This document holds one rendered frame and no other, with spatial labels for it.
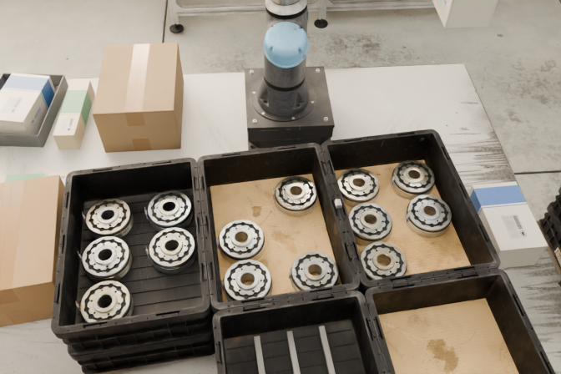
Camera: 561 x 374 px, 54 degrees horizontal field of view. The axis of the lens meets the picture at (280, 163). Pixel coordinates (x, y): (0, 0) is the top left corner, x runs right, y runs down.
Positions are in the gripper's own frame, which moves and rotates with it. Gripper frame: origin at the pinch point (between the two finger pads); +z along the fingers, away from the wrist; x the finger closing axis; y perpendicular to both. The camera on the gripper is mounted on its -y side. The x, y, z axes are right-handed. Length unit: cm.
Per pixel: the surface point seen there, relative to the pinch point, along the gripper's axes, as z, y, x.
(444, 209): 25, 55, -13
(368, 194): 25, 49, -31
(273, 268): 28, 66, -55
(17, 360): 41, 78, -112
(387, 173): 28, 40, -24
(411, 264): 28, 67, -24
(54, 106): 39, 0, -118
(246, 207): 28, 49, -60
